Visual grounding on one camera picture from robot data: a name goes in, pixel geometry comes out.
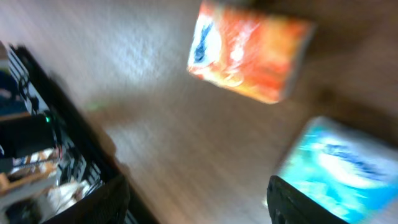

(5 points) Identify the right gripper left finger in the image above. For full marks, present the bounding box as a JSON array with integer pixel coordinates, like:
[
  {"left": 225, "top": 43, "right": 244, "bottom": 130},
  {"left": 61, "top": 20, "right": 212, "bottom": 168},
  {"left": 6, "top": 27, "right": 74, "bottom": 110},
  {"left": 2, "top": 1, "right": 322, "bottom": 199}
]
[{"left": 44, "top": 175, "right": 130, "bottom": 224}]

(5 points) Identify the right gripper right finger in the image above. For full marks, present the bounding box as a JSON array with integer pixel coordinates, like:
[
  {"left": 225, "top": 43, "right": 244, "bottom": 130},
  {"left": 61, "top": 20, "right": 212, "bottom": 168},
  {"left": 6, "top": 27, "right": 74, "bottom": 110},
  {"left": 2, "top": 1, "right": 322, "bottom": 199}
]
[{"left": 266, "top": 175, "right": 348, "bottom": 224}]

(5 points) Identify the teal tissue pack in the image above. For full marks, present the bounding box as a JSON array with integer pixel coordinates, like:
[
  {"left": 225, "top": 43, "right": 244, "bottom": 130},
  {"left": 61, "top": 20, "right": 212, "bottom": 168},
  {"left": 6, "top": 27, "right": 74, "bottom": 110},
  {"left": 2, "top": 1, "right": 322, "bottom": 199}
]
[{"left": 277, "top": 117, "right": 397, "bottom": 223}]

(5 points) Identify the orange tissue pack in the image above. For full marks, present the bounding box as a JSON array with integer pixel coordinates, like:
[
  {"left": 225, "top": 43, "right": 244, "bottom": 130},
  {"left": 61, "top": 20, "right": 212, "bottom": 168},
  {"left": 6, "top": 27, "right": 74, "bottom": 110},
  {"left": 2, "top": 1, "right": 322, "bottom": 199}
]
[{"left": 187, "top": 1, "right": 315, "bottom": 104}]

